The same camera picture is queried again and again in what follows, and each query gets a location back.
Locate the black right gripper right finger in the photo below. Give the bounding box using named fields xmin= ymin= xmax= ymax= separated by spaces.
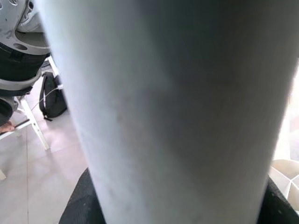
xmin=256 ymin=176 xmax=299 ymax=224

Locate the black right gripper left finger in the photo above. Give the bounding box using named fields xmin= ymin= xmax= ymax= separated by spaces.
xmin=59 ymin=168 xmax=107 ymax=224

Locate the white plastic children table top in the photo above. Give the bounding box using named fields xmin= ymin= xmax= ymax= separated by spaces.
xmin=268 ymin=158 xmax=299 ymax=210

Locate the white plastic table leg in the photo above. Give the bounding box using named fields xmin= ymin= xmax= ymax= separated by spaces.
xmin=36 ymin=0 xmax=299 ymax=224

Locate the white wooden stool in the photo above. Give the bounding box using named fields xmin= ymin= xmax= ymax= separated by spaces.
xmin=0 ymin=57 xmax=60 ymax=180

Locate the black backpack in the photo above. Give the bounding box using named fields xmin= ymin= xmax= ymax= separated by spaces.
xmin=38 ymin=71 xmax=68 ymax=121

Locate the seated person in white shirt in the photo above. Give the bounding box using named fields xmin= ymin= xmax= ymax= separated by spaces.
xmin=0 ymin=120 xmax=16 ymax=134

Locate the white thin cable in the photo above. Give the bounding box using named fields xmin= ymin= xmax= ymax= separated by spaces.
xmin=32 ymin=85 xmax=64 ymax=112

